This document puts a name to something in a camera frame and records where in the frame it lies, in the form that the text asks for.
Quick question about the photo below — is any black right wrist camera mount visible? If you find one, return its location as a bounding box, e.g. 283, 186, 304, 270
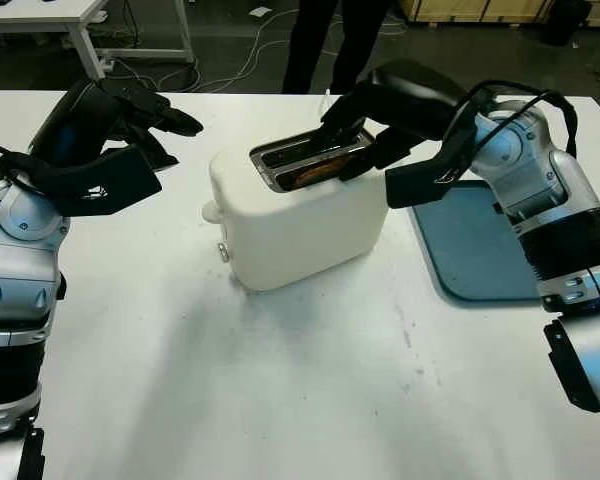
384, 112, 481, 210

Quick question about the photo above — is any black bin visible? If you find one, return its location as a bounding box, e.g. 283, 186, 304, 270
539, 0, 579, 47

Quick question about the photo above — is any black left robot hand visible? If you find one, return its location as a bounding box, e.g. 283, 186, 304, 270
29, 79, 205, 172

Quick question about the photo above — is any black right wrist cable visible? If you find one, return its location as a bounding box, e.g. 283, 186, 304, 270
467, 79, 579, 162

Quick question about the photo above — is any toasted bread slice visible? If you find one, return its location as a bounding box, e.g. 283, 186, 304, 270
292, 154, 354, 189

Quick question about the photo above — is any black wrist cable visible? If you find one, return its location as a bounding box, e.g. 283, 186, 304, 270
467, 79, 579, 162
0, 135, 37, 192

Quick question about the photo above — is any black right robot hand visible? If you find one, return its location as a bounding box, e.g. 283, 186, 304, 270
319, 58, 469, 183

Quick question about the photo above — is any person in cream jacket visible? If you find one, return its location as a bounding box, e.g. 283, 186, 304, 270
282, 0, 389, 96

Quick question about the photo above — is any cream two-slot toaster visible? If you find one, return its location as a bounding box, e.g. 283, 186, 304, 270
199, 127, 389, 293

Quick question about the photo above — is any white floor cable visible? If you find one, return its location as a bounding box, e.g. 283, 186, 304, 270
199, 4, 411, 94

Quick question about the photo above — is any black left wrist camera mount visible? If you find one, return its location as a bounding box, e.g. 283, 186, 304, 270
9, 147, 163, 218

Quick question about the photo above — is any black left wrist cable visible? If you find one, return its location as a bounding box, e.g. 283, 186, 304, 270
0, 135, 37, 192

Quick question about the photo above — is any grey floor cable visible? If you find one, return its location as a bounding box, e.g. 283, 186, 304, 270
112, 57, 201, 92

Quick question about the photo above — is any white metal-frame desk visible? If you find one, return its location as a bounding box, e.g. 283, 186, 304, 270
0, 0, 196, 84

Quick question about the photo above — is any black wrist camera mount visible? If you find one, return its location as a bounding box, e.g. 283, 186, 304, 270
9, 147, 163, 218
384, 112, 481, 210

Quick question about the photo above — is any wooden crate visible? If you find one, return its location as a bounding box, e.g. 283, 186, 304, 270
399, 0, 594, 24

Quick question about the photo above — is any blue rectangular tray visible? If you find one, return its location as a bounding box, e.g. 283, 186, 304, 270
412, 179, 547, 303

